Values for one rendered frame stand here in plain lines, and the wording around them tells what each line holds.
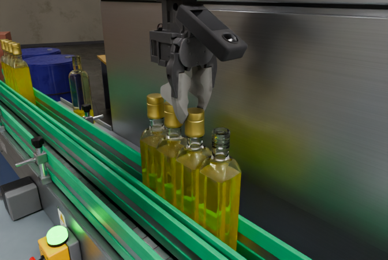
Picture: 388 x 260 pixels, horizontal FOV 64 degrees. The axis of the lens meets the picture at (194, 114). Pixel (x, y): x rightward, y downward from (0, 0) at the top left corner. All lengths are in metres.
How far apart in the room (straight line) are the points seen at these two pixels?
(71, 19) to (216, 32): 9.36
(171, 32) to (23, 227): 0.72
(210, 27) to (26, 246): 0.73
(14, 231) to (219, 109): 0.66
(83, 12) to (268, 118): 9.31
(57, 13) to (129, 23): 8.83
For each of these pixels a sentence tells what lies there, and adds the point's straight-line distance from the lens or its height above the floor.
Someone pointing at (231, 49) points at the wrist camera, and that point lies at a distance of 0.43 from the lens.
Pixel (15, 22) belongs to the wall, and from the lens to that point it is 9.83.
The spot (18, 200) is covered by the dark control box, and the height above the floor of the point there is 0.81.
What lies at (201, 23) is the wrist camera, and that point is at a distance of 0.46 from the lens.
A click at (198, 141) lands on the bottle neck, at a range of 0.55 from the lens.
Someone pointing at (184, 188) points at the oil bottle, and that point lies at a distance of 0.58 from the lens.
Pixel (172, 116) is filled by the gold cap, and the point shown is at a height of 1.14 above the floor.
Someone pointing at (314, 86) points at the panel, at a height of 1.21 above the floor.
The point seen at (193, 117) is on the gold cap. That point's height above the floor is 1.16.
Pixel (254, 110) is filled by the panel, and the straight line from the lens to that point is 0.61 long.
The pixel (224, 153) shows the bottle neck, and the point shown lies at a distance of 0.51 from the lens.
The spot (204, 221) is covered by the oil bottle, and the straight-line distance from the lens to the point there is 0.59.
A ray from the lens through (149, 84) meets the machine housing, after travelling 0.91.
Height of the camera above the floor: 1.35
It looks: 21 degrees down
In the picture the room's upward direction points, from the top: straight up
